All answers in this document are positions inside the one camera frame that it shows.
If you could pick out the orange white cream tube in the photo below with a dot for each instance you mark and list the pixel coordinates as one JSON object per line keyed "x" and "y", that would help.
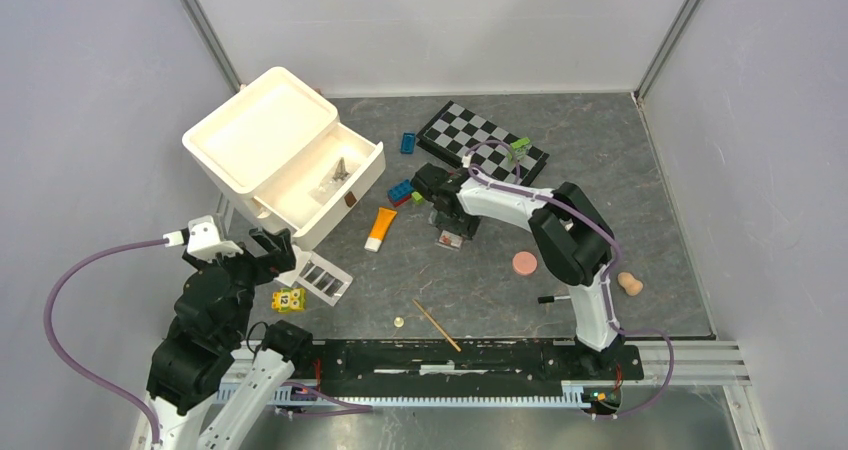
{"x": 379, "y": 230}

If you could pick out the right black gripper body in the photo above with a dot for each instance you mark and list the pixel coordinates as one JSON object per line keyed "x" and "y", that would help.
{"x": 465, "y": 226}

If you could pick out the clear bag of hair clips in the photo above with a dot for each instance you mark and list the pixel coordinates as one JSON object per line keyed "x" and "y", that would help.
{"x": 334, "y": 179}

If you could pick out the small blue lego brick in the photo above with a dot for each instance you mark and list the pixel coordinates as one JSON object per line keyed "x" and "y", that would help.
{"x": 408, "y": 143}

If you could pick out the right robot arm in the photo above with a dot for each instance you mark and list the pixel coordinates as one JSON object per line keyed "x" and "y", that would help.
{"x": 574, "y": 242}

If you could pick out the black eyeliner pen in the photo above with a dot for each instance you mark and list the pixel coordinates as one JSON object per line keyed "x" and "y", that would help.
{"x": 552, "y": 298}

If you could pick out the yellow owl number block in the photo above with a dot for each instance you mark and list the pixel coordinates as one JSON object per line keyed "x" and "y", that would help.
{"x": 287, "y": 300}

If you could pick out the blue red lego stack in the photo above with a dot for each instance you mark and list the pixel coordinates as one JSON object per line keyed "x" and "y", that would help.
{"x": 400, "y": 193}

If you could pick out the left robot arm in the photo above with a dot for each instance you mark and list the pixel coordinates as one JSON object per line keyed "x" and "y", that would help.
{"x": 210, "y": 323}

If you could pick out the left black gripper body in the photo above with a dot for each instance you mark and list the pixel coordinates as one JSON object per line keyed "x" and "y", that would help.
{"x": 250, "y": 268}

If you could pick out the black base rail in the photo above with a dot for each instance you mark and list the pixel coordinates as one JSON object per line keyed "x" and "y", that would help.
{"x": 473, "y": 368}

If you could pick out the green lego plate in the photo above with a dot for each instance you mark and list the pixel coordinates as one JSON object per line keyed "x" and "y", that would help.
{"x": 519, "y": 148}

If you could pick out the black grey checkerboard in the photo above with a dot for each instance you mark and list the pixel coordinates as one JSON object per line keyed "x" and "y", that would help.
{"x": 455, "y": 131}

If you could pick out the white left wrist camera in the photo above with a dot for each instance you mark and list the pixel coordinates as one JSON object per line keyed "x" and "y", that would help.
{"x": 203, "y": 240}

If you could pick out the wooden stick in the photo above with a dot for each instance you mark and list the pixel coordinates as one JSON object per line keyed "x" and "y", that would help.
{"x": 454, "y": 344}

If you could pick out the clear false eyelash case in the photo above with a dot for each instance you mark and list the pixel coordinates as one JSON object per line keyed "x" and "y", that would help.
{"x": 450, "y": 240}

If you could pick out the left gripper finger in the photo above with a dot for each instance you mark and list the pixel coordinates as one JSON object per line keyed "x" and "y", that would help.
{"x": 259, "y": 236}
{"x": 281, "y": 256}

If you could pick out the white drawer organizer box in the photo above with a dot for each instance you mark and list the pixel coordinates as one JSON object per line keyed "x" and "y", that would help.
{"x": 267, "y": 147}

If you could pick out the pink round powder puff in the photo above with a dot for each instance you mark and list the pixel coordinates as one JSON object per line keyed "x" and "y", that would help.
{"x": 524, "y": 263}

